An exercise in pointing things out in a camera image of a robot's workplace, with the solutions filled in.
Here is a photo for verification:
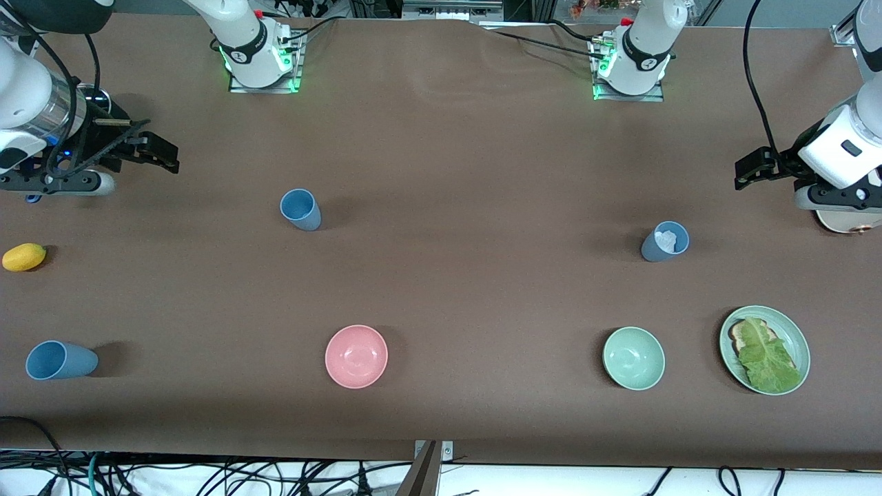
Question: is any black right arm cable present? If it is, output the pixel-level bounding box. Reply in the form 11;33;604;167
0;14;151;183

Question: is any blue cup with paper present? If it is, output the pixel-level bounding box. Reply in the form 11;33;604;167
641;220;690;262

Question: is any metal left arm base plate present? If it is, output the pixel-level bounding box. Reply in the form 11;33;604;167
593;38;666;103

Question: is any toast slice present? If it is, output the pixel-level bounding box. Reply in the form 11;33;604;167
729;319;779;359

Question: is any green bowl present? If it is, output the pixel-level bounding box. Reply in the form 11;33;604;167
602;326;666;391

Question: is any cream toaster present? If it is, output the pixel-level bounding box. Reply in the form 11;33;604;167
814;207;882;235

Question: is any yellow lemon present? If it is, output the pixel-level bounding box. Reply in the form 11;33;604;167
2;242;47;272

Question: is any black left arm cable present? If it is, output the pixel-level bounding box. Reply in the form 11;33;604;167
741;0;783;166

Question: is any pink bowl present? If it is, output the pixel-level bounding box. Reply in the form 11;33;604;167
325;324;389;389

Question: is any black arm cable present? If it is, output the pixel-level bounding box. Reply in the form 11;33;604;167
0;14;151;183
741;0;783;166

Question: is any green lettuce leaf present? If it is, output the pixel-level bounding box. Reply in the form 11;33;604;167
737;317;803;393

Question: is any brown table cover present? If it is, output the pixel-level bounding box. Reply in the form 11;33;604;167
0;14;882;471

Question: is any grey table beam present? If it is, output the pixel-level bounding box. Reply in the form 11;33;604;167
396;441;442;496

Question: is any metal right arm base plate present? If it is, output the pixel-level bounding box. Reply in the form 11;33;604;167
229;31;304;94

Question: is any green plate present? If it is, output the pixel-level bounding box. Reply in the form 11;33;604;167
719;305;811;396

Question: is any black base cable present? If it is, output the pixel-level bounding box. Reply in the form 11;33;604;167
279;15;338;52
482;26;608;61
548;19;604;44

